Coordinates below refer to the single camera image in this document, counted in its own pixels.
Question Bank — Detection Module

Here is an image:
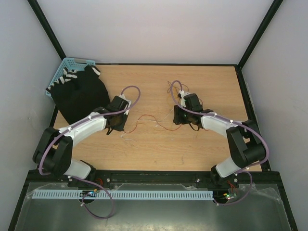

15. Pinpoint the white wire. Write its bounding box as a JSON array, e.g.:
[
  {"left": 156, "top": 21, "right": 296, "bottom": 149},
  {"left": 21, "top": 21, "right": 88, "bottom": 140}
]
[{"left": 120, "top": 108, "right": 176, "bottom": 142}]

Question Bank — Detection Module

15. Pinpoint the red wire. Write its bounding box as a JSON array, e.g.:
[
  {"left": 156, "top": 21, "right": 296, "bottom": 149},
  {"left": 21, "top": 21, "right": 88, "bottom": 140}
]
[{"left": 124, "top": 80, "right": 191, "bottom": 133}]

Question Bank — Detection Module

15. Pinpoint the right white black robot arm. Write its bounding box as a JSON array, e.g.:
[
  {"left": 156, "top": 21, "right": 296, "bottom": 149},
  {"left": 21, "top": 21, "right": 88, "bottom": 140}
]
[{"left": 173, "top": 90, "right": 269, "bottom": 187}]

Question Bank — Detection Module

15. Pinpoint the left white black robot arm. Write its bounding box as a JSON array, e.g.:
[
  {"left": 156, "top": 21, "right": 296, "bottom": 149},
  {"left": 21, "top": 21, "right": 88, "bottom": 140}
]
[{"left": 33, "top": 94, "right": 132, "bottom": 187}]

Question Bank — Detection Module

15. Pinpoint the black white striped cloth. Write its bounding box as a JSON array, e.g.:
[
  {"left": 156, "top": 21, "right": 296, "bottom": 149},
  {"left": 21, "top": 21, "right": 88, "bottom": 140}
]
[{"left": 46, "top": 65, "right": 101, "bottom": 93}]

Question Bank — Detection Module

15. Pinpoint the blue plastic basket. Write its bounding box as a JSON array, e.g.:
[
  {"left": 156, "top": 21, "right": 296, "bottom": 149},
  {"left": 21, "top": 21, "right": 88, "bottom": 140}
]
[{"left": 50, "top": 57, "right": 96, "bottom": 85}]

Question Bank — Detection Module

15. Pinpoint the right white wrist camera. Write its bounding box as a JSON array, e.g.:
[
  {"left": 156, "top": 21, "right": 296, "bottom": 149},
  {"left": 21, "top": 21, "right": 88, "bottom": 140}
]
[{"left": 179, "top": 90, "right": 190, "bottom": 107}]

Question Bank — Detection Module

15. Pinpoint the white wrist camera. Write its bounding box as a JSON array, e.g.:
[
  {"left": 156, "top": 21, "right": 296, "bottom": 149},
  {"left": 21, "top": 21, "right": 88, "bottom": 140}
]
[
  {"left": 179, "top": 90, "right": 190, "bottom": 107},
  {"left": 119, "top": 94, "right": 132, "bottom": 116}
]

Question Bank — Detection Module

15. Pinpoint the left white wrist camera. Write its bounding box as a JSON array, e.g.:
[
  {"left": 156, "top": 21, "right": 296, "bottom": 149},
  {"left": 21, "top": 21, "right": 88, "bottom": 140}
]
[{"left": 119, "top": 94, "right": 132, "bottom": 116}]

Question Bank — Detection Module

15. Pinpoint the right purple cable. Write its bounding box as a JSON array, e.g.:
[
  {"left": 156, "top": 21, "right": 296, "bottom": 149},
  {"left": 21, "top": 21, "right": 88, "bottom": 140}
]
[{"left": 170, "top": 80, "right": 270, "bottom": 206}]

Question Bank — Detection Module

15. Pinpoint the light blue slotted cable duct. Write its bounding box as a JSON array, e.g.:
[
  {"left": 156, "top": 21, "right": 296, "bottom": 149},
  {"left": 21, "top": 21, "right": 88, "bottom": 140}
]
[{"left": 32, "top": 190, "right": 213, "bottom": 201}]

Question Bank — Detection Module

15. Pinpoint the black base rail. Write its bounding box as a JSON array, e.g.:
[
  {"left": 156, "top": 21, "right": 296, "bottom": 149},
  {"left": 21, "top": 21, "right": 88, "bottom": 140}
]
[{"left": 26, "top": 169, "right": 240, "bottom": 190}]

